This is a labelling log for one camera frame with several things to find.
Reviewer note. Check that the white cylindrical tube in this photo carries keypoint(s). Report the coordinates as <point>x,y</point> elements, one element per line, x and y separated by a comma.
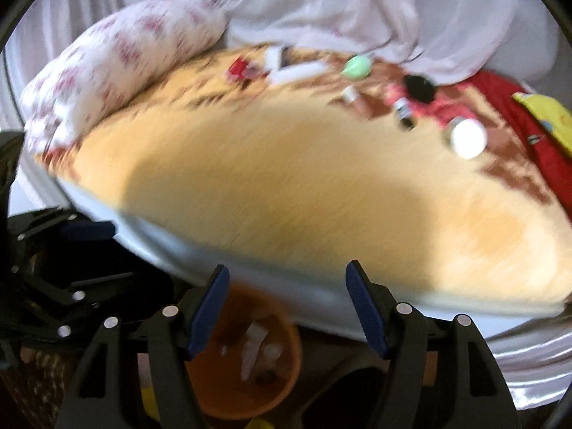
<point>297,72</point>

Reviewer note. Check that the floral rolled quilt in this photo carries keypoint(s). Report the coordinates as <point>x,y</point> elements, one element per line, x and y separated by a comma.
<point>111,63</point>

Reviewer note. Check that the red cloth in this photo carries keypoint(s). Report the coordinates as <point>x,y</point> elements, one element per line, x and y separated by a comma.
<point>547,154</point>

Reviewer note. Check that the white cap cream jar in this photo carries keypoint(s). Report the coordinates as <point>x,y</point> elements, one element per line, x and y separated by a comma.
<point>467,137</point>

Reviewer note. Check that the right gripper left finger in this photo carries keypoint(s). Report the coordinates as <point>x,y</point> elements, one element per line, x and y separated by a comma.
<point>134,373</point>

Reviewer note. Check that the red knitted ornament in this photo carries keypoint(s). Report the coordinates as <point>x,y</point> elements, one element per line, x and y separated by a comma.
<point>243,69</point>

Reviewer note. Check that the green white bottle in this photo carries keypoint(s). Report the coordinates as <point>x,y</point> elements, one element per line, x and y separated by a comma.
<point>358,67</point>

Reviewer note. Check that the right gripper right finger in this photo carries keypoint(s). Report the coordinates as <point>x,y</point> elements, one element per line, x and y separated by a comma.
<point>441,374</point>

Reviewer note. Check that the white sheer curtain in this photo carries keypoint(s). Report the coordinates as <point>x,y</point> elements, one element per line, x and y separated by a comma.
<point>448,40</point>

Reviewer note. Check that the pink white lip balm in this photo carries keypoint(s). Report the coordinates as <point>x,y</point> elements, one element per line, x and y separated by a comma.
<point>354,99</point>

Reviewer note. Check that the yellow floral plush blanket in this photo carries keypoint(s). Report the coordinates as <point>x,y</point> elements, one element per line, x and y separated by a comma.
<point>294,178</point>

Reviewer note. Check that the yellow cartoon pillow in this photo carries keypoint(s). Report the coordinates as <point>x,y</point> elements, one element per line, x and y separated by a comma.
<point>555,118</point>

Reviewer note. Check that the orange trash bin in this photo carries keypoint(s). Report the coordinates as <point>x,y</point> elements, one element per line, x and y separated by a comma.
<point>252,360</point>

